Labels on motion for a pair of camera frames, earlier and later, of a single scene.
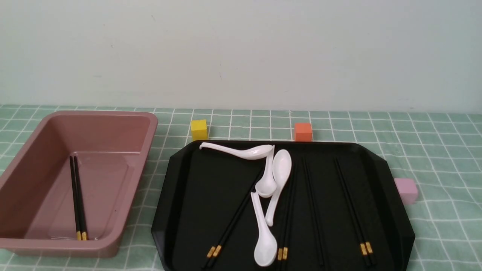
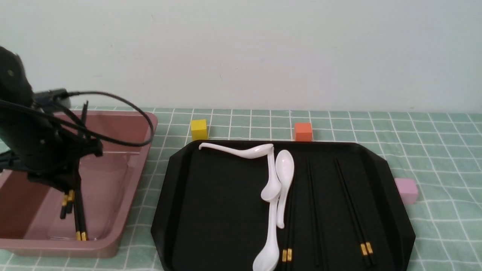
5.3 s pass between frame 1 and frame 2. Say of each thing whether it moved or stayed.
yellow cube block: stayed
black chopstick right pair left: stayed
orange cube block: stayed
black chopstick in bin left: stayed
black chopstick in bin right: stayed
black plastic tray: stayed
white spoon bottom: moved
